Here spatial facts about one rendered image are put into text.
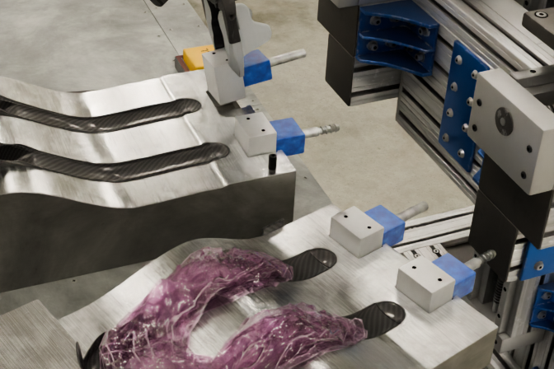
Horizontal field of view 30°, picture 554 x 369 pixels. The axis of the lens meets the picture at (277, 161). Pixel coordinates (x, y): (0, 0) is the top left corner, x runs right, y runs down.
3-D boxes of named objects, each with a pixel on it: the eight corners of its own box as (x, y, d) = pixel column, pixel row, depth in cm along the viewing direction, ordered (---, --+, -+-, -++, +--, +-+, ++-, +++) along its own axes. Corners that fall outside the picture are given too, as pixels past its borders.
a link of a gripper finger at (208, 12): (259, 50, 136) (255, -9, 130) (217, 63, 135) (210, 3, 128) (251, 38, 138) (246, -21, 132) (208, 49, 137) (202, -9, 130)
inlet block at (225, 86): (299, 64, 139) (294, 27, 136) (314, 77, 135) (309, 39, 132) (208, 91, 136) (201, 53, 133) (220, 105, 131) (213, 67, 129)
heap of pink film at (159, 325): (274, 252, 114) (277, 196, 110) (385, 345, 103) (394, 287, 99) (66, 353, 100) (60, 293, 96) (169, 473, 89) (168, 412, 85)
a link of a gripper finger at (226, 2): (245, 42, 125) (227, -30, 122) (232, 46, 124) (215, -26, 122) (233, 38, 129) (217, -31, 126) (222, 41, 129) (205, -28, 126)
